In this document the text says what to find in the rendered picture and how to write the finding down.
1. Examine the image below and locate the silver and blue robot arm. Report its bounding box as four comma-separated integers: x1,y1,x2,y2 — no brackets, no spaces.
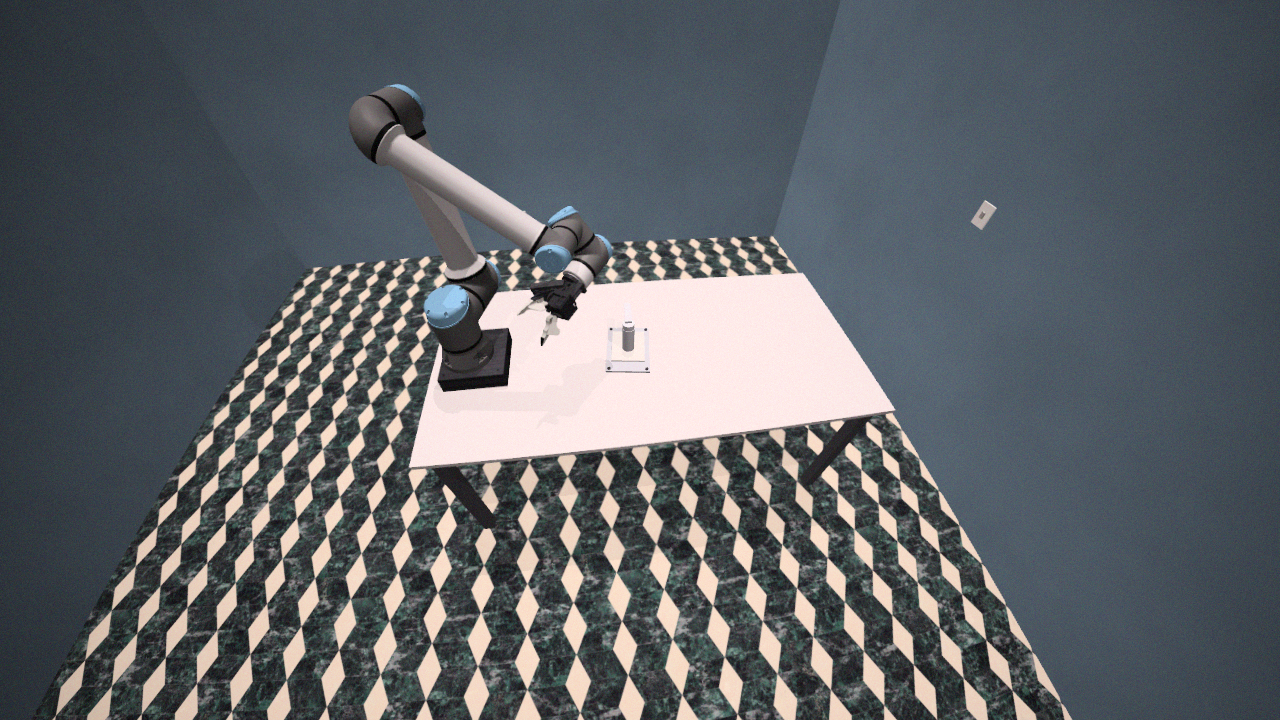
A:
349,85,613,374

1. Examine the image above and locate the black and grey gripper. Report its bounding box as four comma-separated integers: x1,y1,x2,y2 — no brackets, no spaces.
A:
517,274,588,346

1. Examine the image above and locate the grey tap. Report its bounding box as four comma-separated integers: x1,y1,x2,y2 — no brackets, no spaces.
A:
611,304,645,363

